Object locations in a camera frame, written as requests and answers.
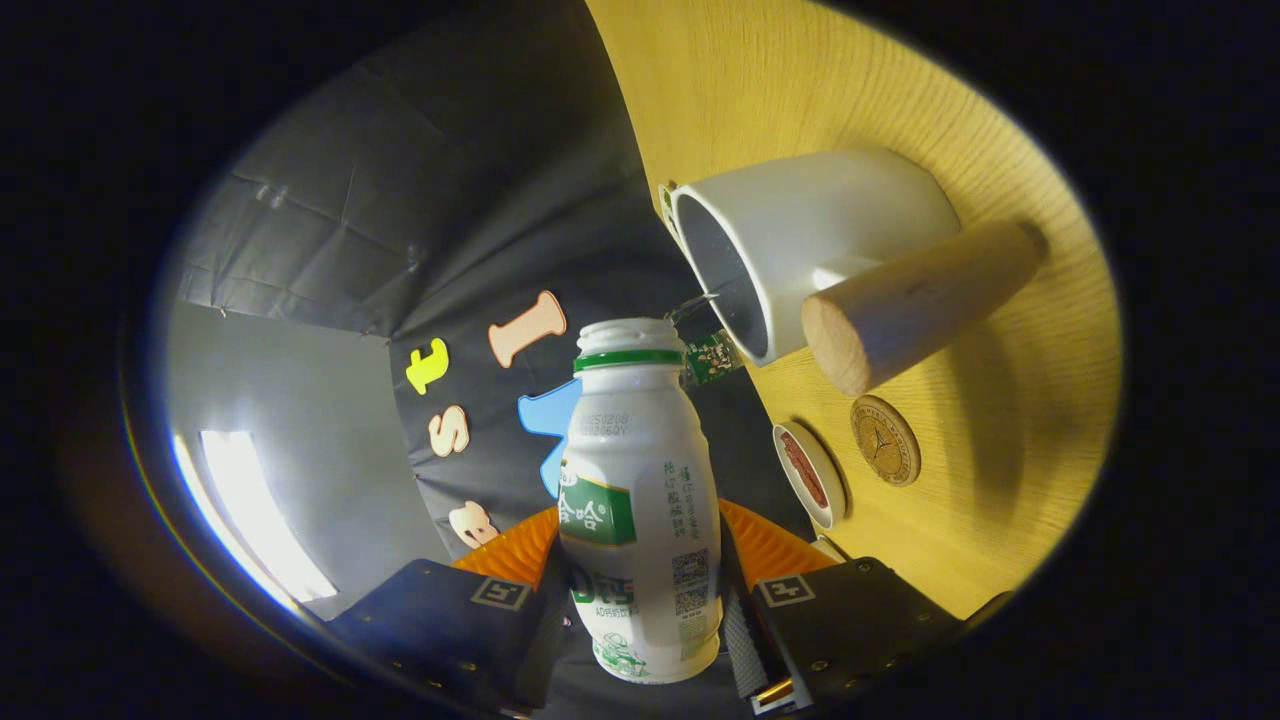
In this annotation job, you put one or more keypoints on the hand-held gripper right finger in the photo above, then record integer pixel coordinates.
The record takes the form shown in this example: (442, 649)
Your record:
(860, 620)

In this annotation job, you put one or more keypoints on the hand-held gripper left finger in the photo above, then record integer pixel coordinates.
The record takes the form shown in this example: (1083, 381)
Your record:
(430, 625)

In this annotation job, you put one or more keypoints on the round brown coaster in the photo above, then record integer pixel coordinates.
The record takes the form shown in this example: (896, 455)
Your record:
(886, 440)

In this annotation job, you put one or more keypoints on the white juice bottle green label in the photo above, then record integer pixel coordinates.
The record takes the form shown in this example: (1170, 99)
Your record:
(640, 480)

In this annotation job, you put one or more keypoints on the clear plastic water bottle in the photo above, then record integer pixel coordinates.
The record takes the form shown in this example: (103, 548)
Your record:
(712, 358)

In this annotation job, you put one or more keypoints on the round white plate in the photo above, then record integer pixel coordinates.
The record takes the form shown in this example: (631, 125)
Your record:
(828, 500)

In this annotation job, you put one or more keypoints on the red sausage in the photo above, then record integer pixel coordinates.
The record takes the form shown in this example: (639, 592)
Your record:
(803, 470)

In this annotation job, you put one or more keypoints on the black backdrop cloth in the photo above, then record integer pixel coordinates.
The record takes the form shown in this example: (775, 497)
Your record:
(480, 200)

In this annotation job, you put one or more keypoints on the wooden table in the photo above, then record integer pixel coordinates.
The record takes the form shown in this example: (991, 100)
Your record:
(800, 80)

